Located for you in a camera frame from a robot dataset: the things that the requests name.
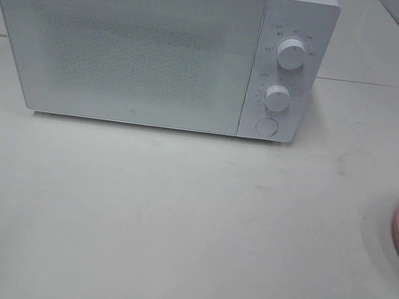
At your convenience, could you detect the round white door button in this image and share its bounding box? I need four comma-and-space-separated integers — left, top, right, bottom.
256, 118, 279, 138

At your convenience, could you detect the white microwave door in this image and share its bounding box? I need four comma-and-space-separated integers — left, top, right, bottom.
0, 0, 266, 135

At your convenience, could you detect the lower white round knob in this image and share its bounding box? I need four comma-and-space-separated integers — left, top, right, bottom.
265, 85, 291, 112

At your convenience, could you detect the white round knob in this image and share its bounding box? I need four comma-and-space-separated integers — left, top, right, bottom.
265, 85, 291, 112
276, 37, 307, 71

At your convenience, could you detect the white microwave oven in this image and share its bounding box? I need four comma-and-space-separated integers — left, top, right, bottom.
0, 0, 340, 143

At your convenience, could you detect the upper white round knob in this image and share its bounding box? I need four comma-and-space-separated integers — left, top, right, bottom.
276, 37, 307, 71

